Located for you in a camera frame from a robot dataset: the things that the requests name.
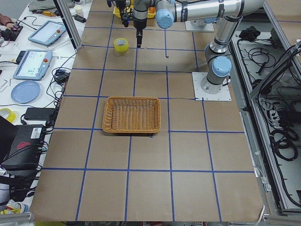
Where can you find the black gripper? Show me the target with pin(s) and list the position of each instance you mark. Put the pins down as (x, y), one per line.
(140, 24)

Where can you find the spare yellow tape roll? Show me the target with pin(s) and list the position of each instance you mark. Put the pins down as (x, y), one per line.
(8, 114)

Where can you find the brown wicker basket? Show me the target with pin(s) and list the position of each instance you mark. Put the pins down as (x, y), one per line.
(132, 115)

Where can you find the far teach pendant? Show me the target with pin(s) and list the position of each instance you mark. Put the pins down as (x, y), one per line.
(48, 33)

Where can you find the teach pendant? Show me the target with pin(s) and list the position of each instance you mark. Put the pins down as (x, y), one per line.
(48, 33)
(34, 65)

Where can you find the near teach pendant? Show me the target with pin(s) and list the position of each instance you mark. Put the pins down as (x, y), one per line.
(34, 65)

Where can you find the black power adapter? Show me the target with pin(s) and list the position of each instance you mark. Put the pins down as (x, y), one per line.
(38, 114)

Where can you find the blue plate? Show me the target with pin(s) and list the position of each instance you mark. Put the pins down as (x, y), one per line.
(25, 92)

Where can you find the black computer box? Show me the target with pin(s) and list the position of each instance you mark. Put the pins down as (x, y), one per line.
(26, 148)

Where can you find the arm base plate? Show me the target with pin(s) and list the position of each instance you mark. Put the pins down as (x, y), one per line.
(205, 91)
(199, 26)

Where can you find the aluminium frame post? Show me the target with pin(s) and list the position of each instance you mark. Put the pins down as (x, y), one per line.
(68, 21)

